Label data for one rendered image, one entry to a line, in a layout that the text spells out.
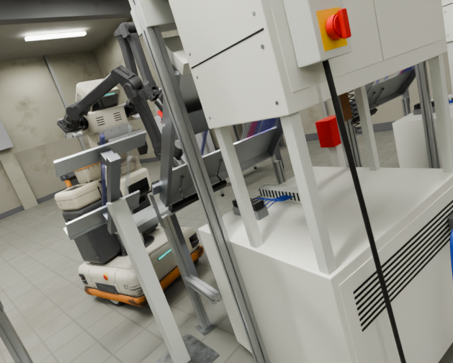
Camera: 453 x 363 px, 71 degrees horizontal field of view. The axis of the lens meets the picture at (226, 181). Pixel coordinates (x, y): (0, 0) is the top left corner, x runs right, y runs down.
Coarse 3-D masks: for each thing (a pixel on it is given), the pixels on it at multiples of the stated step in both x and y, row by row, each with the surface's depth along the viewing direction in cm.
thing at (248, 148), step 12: (264, 132) 163; (240, 144) 156; (252, 144) 164; (264, 144) 173; (204, 156) 145; (216, 156) 151; (240, 156) 166; (252, 156) 175; (180, 168) 139; (216, 168) 159; (180, 180) 146; (192, 180) 153
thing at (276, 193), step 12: (276, 156) 186; (264, 192) 134; (276, 192) 128; (288, 192) 122; (252, 204) 116; (264, 216) 117; (192, 276) 153; (192, 288) 150; (204, 288) 140; (216, 300) 133
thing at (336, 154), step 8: (320, 120) 186; (328, 120) 179; (320, 128) 185; (328, 128) 181; (336, 128) 183; (320, 136) 187; (328, 136) 183; (336, 136) 183; (320, 144) 190; (328, 144) 185; (336, 144) 184; (336, 152) 188; (336, 160) 190; (344, 160) 191
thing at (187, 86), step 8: (184, 80) 103; (192, 80) 105; (184, 88) 105; (192, 88) 107; (184, 96) 108; (192, 96) 110; (192, 104) 114; (200, 104) 116; (192, 112) 111; (200, 112) 113; (192, 120) 114; (200, 120) 117; (200, 128) 120; (208, 128) 123; (176, 136) 121
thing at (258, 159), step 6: (258, 156) 178; (264, 156) 179; (270, 156) 180; (246, 162) 174; (252, 162) 175; (258, 162) 175; (246, 168) 171; (222, 174) 165; (210, 180) 161; (216, 180) 162; (222, 180) 164; (192, 186) 157; (186, 192) 154; (192, 192) 155; (174, 198) 151; (180, 198) 151
